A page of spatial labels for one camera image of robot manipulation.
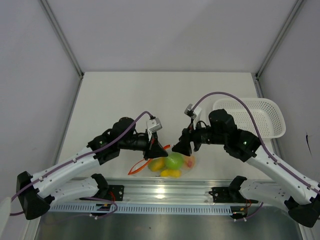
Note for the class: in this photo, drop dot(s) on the yellow green mango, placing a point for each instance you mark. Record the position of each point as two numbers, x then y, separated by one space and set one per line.
156 165

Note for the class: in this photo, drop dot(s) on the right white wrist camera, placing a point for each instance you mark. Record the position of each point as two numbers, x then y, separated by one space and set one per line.
193 113

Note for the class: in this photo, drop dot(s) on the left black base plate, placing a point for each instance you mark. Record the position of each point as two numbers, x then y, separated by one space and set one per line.
115 193

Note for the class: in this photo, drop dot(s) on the white slotted cable duct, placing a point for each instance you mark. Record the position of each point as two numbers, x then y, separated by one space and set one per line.
157 209

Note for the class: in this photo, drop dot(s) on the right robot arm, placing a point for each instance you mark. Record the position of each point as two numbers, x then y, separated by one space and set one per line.
294 193

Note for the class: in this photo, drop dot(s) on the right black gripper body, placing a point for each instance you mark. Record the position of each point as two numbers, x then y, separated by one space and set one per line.
205 135

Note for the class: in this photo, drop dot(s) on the clear zip top bag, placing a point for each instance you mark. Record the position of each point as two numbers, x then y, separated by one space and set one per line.
140 169

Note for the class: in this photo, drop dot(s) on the white perforated plastic basket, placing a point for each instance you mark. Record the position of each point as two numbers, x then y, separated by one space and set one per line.
266 113

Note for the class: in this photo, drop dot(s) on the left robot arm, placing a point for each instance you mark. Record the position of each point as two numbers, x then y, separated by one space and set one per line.
40 191

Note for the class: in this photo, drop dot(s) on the right aluminium frame post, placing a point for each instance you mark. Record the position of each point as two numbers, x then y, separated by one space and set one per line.
280 36

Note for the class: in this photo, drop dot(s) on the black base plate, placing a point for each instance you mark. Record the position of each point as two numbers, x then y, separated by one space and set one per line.
115 193
222 195

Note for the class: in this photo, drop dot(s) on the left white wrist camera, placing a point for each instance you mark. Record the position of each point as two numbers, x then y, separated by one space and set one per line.
152 126

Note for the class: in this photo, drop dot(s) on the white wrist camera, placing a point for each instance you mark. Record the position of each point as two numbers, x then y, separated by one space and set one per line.
193 113
152 126

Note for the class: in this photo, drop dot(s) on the orange pink peach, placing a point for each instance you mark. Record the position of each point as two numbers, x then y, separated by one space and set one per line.
189 162

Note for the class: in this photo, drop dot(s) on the green apple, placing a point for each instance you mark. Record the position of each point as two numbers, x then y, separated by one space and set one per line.
174 161

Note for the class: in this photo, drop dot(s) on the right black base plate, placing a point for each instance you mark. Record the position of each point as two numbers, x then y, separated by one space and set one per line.
222 195

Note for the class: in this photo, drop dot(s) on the left aluminium frame post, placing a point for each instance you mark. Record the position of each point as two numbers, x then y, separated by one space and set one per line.
49 13

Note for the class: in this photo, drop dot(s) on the aluminium frame post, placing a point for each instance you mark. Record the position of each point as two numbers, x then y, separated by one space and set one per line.
49 13
280 36

